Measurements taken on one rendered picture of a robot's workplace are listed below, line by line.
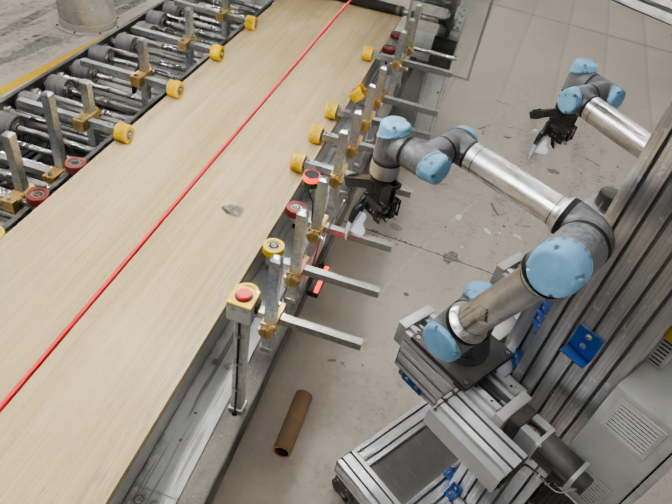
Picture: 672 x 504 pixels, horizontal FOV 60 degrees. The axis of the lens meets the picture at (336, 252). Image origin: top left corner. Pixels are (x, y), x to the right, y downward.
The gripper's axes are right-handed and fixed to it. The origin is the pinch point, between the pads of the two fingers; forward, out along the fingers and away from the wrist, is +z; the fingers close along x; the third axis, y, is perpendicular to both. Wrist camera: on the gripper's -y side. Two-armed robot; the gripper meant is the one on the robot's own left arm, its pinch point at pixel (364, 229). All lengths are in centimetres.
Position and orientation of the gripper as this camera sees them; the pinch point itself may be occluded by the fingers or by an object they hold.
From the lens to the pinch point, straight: 163.7
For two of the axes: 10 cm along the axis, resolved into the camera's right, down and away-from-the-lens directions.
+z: -1.4, 7.3, 6.7
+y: 6.3, 5.9, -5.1
